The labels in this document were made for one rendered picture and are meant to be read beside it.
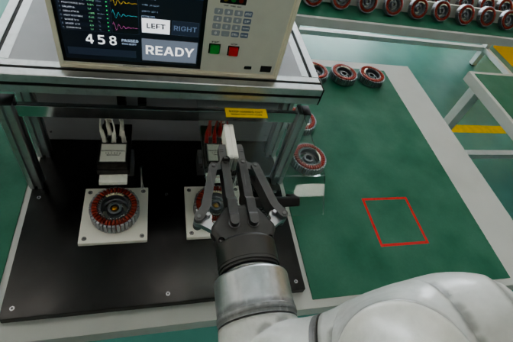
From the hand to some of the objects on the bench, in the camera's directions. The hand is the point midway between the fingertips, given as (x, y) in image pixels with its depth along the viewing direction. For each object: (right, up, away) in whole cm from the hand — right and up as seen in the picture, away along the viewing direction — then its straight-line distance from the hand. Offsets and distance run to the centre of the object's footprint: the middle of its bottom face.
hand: (229, 146), depth 57 cm
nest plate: (-7, -17, +39) cm, 43 cm away
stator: (-30, -16, +32) cm, 47 cm away
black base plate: (-19, -17, +38) cm, 46 cm away
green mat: (+39, -1, +69) cm, 80 cm away
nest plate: (-30, -17, +33) cm, 48 cm away
